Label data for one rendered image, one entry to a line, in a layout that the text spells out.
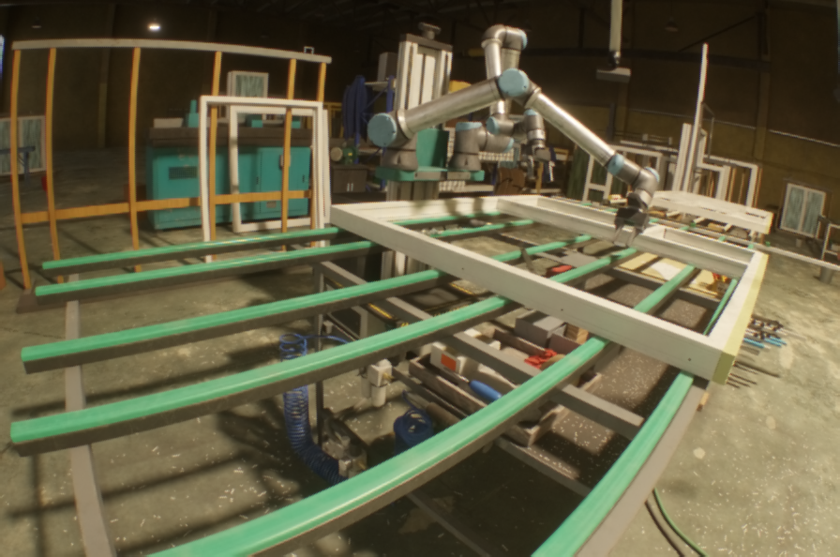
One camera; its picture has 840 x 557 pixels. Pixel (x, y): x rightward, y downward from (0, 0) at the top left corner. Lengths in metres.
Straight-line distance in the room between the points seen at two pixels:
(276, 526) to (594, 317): 0.77
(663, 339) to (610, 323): 0.13
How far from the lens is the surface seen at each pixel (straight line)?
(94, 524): 0.59
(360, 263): 2.49
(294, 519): 0.50
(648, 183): 1.80
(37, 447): 0.71
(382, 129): 1.90
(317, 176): 4.01
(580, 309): 1.00
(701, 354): 0.93
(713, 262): 1.93
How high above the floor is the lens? 1.26
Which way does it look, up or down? 15 degrees down
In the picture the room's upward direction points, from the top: 5 degrees clockwise
